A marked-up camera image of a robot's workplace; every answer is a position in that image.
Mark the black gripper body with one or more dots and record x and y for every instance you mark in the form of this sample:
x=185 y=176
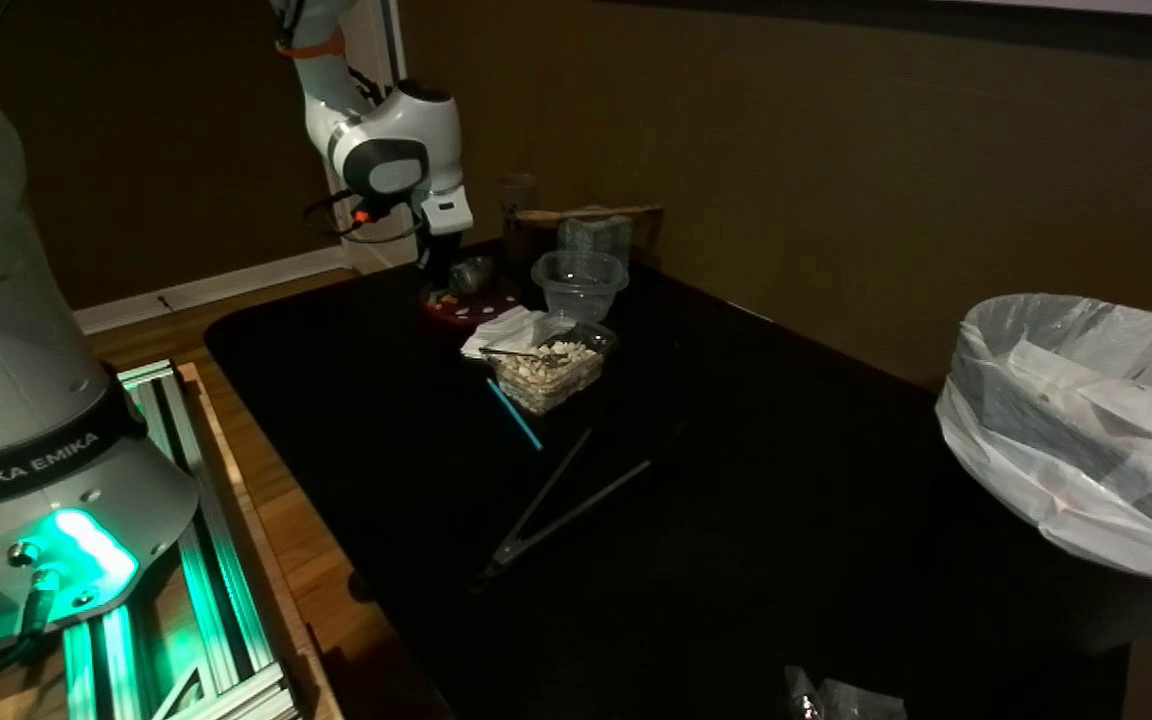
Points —
x=433 y=255

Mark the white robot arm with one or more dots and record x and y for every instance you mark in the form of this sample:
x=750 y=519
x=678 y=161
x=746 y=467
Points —
x=17 y=332

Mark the white paper napkin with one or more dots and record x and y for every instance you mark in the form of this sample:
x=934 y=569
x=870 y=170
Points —
x=515 y=332

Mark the blue straw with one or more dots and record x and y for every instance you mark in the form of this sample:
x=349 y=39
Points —
x=518 y=419

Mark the clear container with food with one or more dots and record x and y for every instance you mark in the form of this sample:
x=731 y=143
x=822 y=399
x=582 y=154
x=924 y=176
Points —
x=548 y=374

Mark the metal tongs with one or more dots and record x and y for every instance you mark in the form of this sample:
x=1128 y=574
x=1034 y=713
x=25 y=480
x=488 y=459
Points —
x=540 y=522

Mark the black trash bin white liner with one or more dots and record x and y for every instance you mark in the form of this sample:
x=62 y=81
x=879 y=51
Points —
x=1041 y=513

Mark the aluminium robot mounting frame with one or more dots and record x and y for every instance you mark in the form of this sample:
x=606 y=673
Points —
x=211 y=634

